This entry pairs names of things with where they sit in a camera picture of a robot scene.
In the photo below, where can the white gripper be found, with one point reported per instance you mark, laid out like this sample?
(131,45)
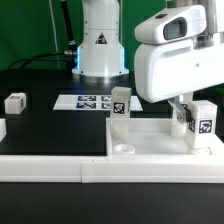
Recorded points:
(169,70)

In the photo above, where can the white square tabletop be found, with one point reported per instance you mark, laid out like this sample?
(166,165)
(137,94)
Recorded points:
(146,137)

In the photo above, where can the white sheet with markers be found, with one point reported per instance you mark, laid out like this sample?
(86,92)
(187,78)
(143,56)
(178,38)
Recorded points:
(91,102)

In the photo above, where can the white front fence bar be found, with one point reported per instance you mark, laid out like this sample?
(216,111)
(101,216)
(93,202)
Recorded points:
(174,169)

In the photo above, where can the white fence bar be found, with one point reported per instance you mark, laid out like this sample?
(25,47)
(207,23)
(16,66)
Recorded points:
(3,131)
(174,169)

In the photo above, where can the white left fence bar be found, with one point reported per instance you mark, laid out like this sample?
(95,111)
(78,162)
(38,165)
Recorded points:
(3,131)

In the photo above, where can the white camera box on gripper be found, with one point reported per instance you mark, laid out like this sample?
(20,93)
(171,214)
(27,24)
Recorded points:
(172,24)

